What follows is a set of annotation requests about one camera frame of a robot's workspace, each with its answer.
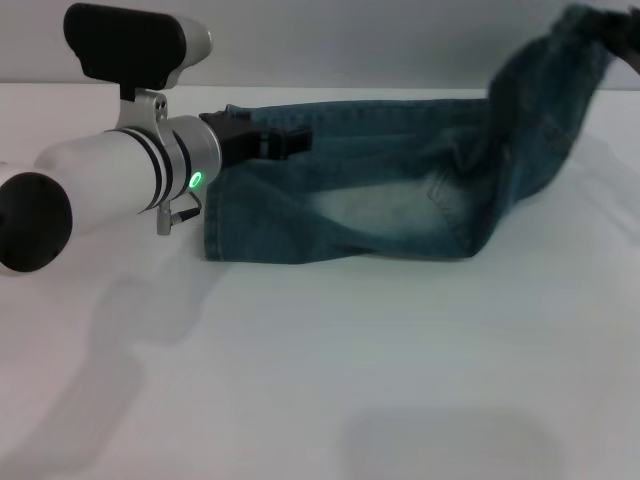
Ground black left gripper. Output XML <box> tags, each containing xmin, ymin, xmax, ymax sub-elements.
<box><xmin>198</xmin><ymin>111</ymin><xmax>314</xmax><ymax>169</ymax></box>

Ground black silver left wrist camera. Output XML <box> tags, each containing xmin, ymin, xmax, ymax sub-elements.
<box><xmin>62</xmin><ymin>2</ymin><xmax>214</xmax><ymax>126</ymax></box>

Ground blue denim shorts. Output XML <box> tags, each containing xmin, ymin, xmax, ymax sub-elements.
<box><xmin>202</xmin><ymin>3</ymin><xmax>622</xmax><ymax>264</ymax></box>

